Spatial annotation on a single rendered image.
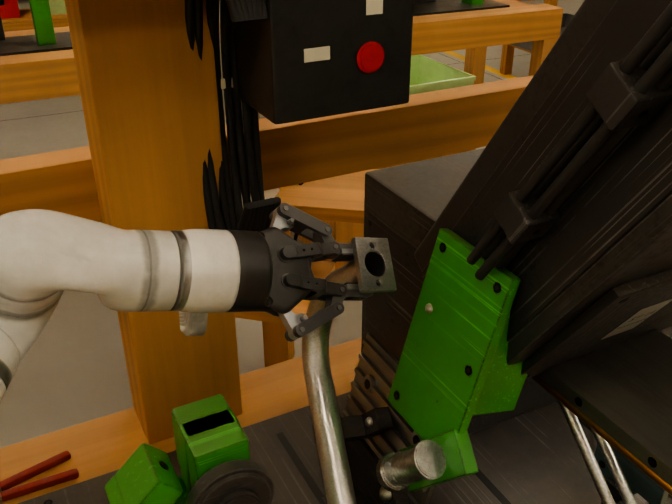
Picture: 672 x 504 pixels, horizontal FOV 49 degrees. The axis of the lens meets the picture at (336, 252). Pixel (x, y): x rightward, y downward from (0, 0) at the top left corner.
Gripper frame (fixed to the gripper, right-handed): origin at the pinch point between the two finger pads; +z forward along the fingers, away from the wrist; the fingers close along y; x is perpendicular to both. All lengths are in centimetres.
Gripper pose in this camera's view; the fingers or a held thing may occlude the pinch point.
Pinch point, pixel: (355, 271)
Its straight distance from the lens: 74.3
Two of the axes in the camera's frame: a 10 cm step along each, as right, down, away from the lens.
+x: -4.9, 3.1, 8.1
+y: -1.4, -9.5, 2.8
